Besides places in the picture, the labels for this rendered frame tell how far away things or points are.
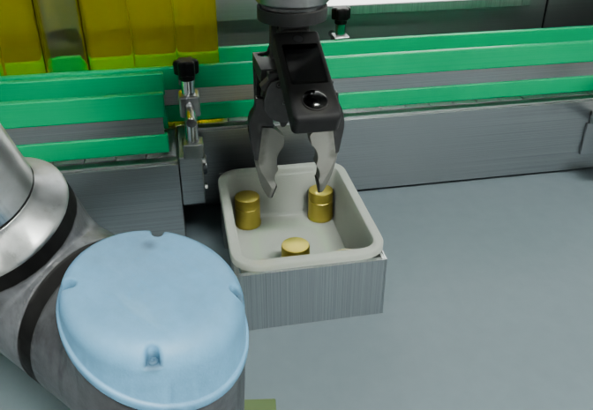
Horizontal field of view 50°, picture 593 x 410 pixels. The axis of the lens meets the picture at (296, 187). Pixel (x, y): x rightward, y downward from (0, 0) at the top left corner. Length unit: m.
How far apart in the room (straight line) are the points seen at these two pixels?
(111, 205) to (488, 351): 0.49
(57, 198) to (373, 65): 0.57
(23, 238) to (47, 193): 0.04
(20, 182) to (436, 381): 0.45
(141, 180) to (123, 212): 0.05
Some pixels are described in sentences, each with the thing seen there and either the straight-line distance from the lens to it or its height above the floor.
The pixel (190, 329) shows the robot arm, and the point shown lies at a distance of 0.39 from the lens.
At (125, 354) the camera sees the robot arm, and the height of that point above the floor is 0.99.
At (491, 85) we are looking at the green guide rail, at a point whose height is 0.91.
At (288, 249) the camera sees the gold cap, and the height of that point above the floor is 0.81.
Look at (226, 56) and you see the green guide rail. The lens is 0.96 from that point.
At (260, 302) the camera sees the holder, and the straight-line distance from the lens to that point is 0.71.
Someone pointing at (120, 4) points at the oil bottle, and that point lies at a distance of 0.88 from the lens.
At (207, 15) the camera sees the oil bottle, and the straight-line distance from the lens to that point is 0.88.
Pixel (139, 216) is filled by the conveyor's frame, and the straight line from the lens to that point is 0.85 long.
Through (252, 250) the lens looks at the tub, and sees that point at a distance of 0.82.
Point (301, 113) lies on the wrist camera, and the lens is 0.58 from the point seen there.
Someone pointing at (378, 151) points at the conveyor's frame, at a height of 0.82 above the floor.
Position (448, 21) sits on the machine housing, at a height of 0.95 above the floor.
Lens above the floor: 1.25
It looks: 30 degrees down
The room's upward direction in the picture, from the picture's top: straight up
